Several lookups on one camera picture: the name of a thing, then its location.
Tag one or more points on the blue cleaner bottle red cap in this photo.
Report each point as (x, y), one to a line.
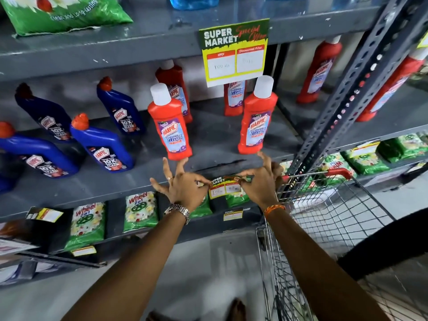
(46, 116)
(40, 157)
(102, 147)
(120, 110)

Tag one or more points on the grey metal shelf rack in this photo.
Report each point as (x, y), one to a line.
(214, 137)
(398, 111)

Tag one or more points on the person's left forearm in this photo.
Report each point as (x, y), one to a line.
(133, 274)

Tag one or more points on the person's right hand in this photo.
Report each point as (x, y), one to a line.
(262, 188)

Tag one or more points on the black cloth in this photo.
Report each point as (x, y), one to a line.
(384, 247)

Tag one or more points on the green detergent packet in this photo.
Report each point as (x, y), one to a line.
(336, 162)
(406, 145)
(202, 209)
(86, 225)
(141, 212)
(367, 163)
(238, 199)

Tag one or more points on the person's right thumb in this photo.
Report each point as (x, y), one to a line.
(243, 184)

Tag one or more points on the large green detergent bag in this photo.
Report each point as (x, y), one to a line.
(60, 13)

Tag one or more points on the person's left little finger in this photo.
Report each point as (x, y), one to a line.
(158, 185)

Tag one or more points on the person's right middle finger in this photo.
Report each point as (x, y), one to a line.
(264, 161)

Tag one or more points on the person's right forearm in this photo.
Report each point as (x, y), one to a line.
(314, 270)

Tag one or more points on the orange wristband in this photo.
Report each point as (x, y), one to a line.
(274, 208)

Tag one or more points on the yellow white shelf label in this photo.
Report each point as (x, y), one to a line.
(364, 149)
(233, 215)
(45, 214)
(83, 251)

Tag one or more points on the large yellow green price tag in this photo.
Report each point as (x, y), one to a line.
(234, 53)

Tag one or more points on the person's left thumb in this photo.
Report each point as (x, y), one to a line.
(202, 189)

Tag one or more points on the clear blue liquid bottle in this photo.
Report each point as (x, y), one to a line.
(194, 1)

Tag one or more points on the red cleaner bottle white cap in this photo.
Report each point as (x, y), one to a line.
(234, 100)
(388, 91)
(171, 130)
(256, 123)
(319, 73)
(175, 83)

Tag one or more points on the white flat packet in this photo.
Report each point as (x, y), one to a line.
(15, 246)

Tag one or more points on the small yellow green price tag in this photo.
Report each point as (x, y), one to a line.
(223, 189)

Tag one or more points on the person's foot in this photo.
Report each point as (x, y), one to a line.
(236, 310)

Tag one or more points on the person's left middle finger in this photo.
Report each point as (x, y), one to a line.
(182, 165)

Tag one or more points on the person's left hand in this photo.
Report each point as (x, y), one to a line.
(182, 190)

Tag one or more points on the silver wristwatch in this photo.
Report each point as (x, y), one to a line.
(179, 210)

